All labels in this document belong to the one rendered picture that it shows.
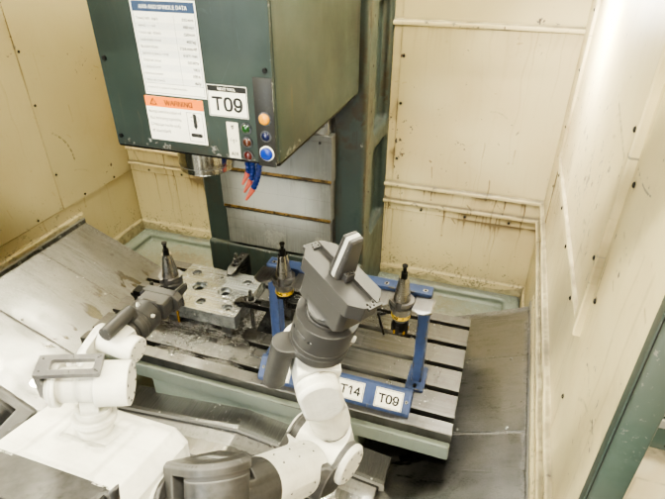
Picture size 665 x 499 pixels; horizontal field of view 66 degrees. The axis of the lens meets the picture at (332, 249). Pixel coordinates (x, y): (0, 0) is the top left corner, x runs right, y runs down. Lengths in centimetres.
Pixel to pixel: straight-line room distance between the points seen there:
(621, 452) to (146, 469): 64
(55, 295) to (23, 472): 158
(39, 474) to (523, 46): 186
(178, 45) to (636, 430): 108
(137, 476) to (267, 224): 145
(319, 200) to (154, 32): 94
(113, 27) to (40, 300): 133
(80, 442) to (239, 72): 76
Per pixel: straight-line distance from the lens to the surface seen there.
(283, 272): 139
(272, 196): 203
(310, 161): 190
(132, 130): 139
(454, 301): 244
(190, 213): 282
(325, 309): 65
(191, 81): 124
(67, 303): 235
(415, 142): 219
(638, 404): 76
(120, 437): 87
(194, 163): 148
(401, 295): 131
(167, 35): 125
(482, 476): 153
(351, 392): 149
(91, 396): 83
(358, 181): 192
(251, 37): 115
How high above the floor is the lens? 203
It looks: 32 degrees down
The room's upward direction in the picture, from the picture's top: straight up
